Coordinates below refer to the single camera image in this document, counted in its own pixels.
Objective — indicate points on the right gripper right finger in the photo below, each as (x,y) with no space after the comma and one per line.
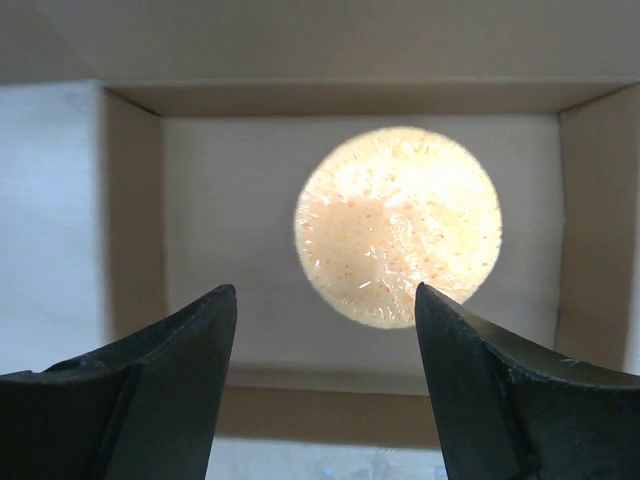
(508,408)

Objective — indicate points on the orange round sponge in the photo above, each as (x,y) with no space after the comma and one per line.
(390,209)

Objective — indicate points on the large cardboard box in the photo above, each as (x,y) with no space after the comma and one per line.
(151,150)

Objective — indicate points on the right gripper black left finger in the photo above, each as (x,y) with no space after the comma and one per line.
(142,407)

